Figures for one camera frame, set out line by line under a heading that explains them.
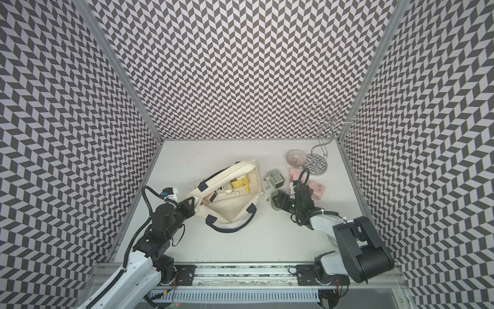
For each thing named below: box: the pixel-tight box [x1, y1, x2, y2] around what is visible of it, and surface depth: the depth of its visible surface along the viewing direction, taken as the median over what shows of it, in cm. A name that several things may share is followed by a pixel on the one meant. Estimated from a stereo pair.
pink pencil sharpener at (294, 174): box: [289, 168, 303, 183], surface depth 99 cm
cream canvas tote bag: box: [187, 159, 265, 233], surface depth 81 cm
